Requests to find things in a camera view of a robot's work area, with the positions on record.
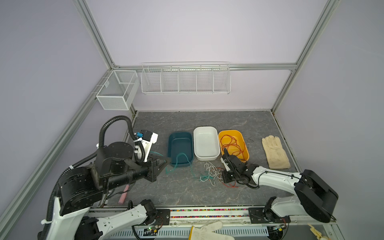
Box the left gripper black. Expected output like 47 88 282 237
105 153 172 191

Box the red cable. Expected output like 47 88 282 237
220 134 247 161

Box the green cable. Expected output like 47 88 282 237
149 151 196 175

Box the cable pile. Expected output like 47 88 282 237
191 161 239 189

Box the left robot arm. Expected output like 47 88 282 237
38 116 171 240

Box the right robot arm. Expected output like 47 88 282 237
221 149 339 223

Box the yellow plastic bin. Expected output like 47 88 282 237
218 130 250 163

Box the white plastic bin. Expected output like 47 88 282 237
193 126 221 161

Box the dark teal plastic bin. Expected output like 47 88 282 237
168 132 194 168

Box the beige work glove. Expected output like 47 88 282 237
262 135 291 170

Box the purple object at left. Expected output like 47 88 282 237
118 185 130 205

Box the white glove at front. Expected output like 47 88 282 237
189 221 235 240

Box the white mesh box basket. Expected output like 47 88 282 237
96 70 140 111

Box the small cream object front right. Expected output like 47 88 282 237
308 224 330 240

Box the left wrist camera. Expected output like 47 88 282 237
134 130 159 163

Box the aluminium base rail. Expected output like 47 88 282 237
82 205 337 229

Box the white wire shelf basket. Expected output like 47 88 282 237
141 62 232 95

